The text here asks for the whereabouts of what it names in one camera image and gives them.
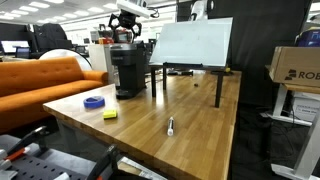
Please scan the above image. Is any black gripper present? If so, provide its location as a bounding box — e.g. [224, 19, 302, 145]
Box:
[108, 10, 142, 42]

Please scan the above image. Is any black coffee machine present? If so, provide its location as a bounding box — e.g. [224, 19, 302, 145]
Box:
[110, 43, 146, 100]

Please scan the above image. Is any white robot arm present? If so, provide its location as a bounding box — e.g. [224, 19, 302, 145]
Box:
[108, 0, 160, 43]

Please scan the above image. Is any white cabinet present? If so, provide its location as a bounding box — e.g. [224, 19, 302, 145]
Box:
[89, 44, 116, 84]

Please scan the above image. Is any white round table top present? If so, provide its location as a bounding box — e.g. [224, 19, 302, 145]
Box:
[40, 49, 92, 71]

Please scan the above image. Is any tilted whiteboard panel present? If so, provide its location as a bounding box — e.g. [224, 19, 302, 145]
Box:
[150, 17, 233, 67]

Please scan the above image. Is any blue masking tape roll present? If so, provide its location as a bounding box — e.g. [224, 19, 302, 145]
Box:
[83, 96, 105, 109]

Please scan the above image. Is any yellow smiley face block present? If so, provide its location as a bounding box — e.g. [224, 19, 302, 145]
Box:
[103, 110, 117, 119]

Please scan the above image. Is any black whiteboard stand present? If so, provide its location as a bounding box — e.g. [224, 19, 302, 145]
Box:
[148, 61, 231, 109]

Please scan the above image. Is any orange sofa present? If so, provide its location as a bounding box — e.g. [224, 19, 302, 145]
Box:
[0, 56, 108, 133]

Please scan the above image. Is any white dry erase marker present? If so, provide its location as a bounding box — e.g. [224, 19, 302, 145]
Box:
[167, 117, 174, 136]

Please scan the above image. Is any grey perforated board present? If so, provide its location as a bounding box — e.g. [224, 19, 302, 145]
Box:
[0, 135, 94, 180]

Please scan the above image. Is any cardboard box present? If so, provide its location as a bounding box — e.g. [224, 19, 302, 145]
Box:
[269, 46, 320, 87]

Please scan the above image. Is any white side table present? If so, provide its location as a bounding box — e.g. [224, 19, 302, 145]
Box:
[260, 64, 320, 127]

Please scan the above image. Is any black clamp with orange handle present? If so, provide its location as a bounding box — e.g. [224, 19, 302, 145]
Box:
[0, 126, 48, 176]

